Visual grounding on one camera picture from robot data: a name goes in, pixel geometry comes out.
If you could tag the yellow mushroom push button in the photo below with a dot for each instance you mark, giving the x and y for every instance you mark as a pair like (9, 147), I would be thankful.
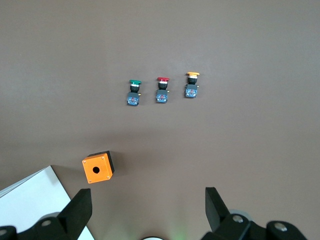
(191, 91)

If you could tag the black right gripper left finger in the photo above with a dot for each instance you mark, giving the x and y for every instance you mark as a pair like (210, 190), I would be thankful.
(75, 215)

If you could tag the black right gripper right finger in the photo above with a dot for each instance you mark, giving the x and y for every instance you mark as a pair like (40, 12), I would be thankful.
(217, 215)

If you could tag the brown table cover mat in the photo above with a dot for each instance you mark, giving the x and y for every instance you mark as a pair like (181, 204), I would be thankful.
(160, 37)

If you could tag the white drawer cabinet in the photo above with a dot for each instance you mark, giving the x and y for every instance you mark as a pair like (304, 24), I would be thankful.
(30, 200)

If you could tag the orange button enclosure box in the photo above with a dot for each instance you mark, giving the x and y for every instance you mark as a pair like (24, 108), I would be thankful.
(99, 175)

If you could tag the green mushroom push button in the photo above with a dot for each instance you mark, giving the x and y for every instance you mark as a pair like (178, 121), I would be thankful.
(133, 98)

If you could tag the red mushroom push button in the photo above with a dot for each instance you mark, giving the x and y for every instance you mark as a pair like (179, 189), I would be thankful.
(162, 96)

